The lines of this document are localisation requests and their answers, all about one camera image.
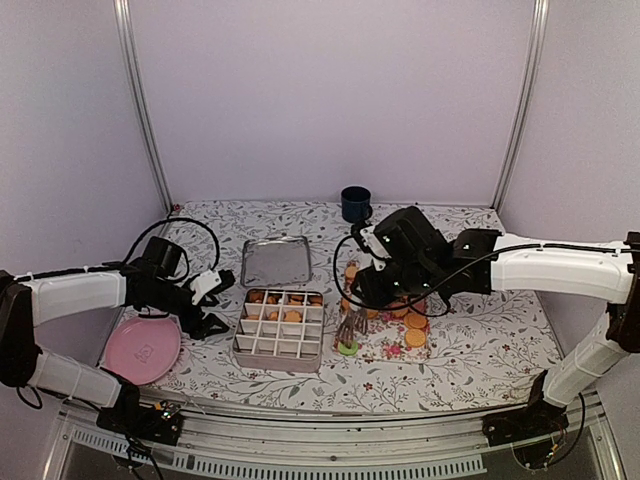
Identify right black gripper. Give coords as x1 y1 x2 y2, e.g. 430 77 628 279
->
349 262 439 310

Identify white handled food tongs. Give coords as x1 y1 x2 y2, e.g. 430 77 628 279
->
336 303 368 343

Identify green sandwich cookie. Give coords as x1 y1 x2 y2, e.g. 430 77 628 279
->
337 340 359 356

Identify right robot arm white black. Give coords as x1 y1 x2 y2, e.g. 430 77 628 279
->
351 206 639 436

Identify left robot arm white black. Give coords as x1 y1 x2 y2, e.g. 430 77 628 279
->
1 236 235 434

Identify metal cookie tin with dividers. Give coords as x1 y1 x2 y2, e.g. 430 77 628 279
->
232 288 324 373

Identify floral tablecloth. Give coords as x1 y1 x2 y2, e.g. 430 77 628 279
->
144 201 561 414

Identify floral rectangular tray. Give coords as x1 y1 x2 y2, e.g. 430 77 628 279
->
332 259 433 362

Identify pink round plate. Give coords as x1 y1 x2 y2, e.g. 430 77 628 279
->
103 316 182 386

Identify dark blue mug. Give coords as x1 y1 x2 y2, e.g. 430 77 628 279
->
341 185 372 224

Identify round embossed biscuit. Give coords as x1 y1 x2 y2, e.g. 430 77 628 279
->
405 328 427 348

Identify metal tin lid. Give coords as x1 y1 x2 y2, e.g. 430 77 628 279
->
241 235 312 288

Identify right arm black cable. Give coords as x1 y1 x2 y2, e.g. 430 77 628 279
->
333 234 501 319

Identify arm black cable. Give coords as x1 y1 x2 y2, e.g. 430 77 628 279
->
333 234 501 319
122 217 221 274

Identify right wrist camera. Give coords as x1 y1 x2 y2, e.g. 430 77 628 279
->
351 221 390 261

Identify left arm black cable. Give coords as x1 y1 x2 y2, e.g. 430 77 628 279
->
122 217 221 274

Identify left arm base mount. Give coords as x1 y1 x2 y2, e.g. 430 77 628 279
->
96 402 184 446

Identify aluminium front rail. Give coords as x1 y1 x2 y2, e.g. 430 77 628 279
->
43 391 631 479

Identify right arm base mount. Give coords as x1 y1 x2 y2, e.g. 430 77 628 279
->
482 402 569 446

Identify right aluminium corner post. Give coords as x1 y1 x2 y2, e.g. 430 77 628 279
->
491 0 550 213

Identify aluminium corner post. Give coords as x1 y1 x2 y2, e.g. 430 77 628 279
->
491 0 550 213
113 0 173 211

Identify left aluminium corner post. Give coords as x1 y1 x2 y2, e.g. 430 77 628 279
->
113 0 173 211

